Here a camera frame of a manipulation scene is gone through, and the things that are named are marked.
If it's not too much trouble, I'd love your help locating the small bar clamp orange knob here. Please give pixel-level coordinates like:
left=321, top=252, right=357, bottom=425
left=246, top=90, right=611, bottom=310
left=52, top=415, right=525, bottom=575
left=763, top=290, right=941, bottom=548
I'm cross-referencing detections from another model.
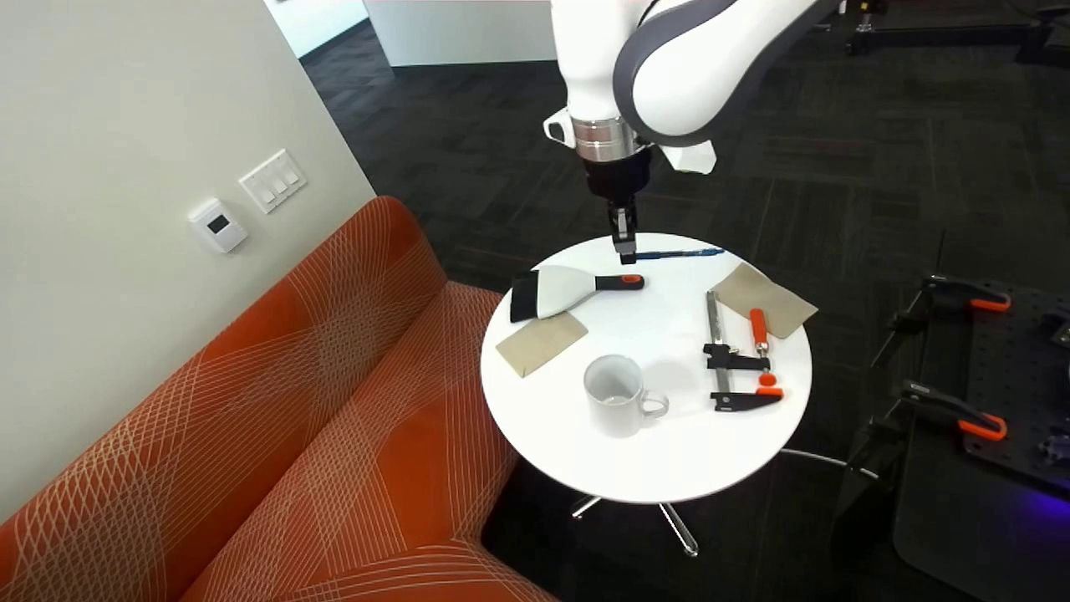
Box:
left=710, top=366, right=787, bottom=415

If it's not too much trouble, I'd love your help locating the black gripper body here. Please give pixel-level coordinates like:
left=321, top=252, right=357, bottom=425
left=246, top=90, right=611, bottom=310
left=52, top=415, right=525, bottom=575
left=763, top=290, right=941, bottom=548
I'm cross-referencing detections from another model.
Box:
left=582, top=147, right=657, bottom=229

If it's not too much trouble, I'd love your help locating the blue pen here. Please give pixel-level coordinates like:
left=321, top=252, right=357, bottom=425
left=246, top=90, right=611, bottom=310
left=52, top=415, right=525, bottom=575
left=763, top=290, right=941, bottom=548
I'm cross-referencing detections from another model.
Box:
left=631, top=244, right=729, bottom=266

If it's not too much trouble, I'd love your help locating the white mug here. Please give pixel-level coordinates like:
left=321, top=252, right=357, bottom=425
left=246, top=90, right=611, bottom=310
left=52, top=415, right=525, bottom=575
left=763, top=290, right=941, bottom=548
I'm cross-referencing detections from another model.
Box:
left=582, top=353, right=671, bottom=441

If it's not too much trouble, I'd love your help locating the grey cloth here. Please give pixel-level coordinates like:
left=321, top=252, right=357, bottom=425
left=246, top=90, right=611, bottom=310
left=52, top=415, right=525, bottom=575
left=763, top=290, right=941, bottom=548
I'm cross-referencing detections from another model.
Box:
left=705, top=260, right=818, bottom=344

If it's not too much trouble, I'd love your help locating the white round table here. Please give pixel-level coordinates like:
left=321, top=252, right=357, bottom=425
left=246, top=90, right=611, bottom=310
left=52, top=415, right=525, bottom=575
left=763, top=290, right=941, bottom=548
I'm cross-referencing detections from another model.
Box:
left=477, top=230, right=817, bottom=508

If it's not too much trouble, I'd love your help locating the white light switch plate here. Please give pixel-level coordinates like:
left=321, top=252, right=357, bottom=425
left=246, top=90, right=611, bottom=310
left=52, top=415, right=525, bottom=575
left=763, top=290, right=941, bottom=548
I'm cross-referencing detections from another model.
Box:
left=239, top=147, right=312, bottom=217

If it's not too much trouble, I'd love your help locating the chrome table base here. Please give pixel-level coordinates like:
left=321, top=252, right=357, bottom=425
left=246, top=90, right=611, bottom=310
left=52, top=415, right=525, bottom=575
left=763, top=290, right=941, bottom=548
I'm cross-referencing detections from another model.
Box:
left=570, top=446, right=882, bottom=563

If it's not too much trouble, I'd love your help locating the white wall thermostat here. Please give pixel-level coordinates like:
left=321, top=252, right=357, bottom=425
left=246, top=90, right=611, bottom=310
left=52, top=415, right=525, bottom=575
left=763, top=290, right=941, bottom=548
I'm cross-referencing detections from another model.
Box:
left=183, top=196, right=250, bottom=257

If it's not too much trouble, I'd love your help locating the bar clamp long orange handle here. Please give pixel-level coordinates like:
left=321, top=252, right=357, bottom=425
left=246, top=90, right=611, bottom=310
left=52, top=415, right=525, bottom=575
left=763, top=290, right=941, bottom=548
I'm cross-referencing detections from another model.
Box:
left=699, top=290, right=776, bottom=374

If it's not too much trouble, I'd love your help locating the orange patterned sofa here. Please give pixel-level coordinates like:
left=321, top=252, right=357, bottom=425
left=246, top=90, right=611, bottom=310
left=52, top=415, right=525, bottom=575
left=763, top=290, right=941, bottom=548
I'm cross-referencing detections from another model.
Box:
left=0, top=196, right=562, bottom=602

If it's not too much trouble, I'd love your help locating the large black clamp orange tip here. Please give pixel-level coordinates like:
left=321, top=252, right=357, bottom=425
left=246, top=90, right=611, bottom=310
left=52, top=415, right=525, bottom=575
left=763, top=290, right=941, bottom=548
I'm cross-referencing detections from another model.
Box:
left=855, top=381, right=1012, bottom=449
left=868, top=273, right=1016, bottom=371

